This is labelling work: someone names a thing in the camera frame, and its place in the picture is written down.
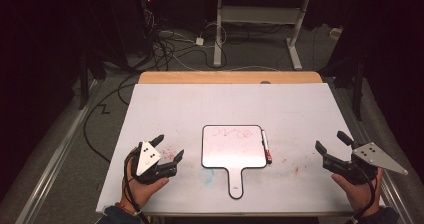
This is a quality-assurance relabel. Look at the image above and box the left hand-held gripper cable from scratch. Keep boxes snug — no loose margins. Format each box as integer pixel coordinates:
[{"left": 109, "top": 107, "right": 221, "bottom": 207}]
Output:
[{"left": 123, "top": 149, "right": 151, "bottom": 224}]

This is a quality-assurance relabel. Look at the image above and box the white floor cable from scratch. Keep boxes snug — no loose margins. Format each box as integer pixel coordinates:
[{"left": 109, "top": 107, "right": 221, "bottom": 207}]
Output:
[{"left": 173, "top": 55, "right": 281, "bottom": 73}]

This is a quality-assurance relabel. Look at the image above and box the black metal stand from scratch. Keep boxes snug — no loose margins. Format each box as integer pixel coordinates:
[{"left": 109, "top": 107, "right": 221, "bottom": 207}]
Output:
[
  {"left": 77, "top": 50, "right": 108, "bottom": 111},
  {"left": 333, "top": 55, "right": 366, "bottom": 122}
]

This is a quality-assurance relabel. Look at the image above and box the red whiteboard marker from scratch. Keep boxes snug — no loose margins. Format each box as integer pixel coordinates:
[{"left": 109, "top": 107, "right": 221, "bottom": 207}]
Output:
[{"left": 261, "top": 129, "right": 273, "bottom": 164}]

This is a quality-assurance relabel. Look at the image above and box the right hand-held gripper cable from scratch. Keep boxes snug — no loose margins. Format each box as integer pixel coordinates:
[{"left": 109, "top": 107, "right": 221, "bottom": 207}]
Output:
[{"left": 346, "top": 170, "right": 378, "bottom": 224}]

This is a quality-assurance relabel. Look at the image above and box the black floor cable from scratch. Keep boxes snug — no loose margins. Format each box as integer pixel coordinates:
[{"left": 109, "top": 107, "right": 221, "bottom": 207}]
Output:
[{"left": 82, "top": 73, "right": 139, "bottom": 163}]

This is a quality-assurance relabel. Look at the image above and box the wooden table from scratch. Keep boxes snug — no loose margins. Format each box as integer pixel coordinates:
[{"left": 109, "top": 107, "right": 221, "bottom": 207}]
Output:
[{"left": 137, "top": 71, "right": 324, "bottom": 85}]

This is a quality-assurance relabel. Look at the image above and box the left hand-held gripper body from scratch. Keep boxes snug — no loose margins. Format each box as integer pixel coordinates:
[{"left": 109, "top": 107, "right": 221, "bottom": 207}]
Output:
[{"left": 130, "top": 141, "right": 178, "bottom": 185}]

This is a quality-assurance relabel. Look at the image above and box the person's right hand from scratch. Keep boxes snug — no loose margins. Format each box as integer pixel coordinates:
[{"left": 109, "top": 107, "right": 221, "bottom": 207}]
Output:
[{"left": 330, "top": 166, "right": 384, "bottom": 215}]

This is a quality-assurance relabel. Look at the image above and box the tangle of black cables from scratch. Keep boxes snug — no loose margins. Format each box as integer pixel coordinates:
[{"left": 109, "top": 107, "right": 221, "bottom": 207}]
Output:
[{"left": 138, "top": 0, "right": 231, "bottom": 72}]

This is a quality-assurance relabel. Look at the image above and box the white desk frame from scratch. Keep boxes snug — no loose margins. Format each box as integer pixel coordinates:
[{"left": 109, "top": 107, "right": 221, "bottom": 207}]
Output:
[{"left": 213, "top": 0, "right": 310, "bottom": 71}]

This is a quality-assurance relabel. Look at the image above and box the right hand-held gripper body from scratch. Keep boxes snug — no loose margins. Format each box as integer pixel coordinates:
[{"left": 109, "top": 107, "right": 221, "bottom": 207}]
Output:
[{"left": 321, "top": 141, "right": 409, "bottom": 186}]

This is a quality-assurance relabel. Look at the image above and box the large white table board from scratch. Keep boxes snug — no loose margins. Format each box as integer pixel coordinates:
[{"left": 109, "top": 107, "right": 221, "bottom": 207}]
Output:
[{"left": 95, "top": 82, "right": 389, "bottom": 216}]

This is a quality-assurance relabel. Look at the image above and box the hand-held gripper cable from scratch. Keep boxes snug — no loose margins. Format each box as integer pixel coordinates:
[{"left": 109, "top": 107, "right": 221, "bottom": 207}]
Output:
[
  {"left": 346, "top": 170, "right": 378, "bottom": 224},
  {"left": 123, "top": 149, "right": 151, "bottom": 224}
]

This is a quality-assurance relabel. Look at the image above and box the small whiteboard with handle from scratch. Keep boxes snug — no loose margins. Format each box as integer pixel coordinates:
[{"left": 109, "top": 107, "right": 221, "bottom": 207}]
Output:
[{"left": 201, "top": 124, "right": 269, "bottom": 200}]

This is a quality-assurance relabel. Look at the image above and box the person's left hand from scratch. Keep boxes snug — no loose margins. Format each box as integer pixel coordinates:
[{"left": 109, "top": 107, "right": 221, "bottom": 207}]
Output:
[{"left": 120, "top": 146, "right": 170, "bottom": 213}]

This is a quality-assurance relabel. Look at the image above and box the aluminium floor rail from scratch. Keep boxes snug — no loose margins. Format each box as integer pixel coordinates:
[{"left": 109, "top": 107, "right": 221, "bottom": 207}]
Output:
[
  {"left": 14, "top": 78, "right": 104, "bottom": 224},
  {"left": 328, "top": 77, "right": 416, "bottom": 224}
]

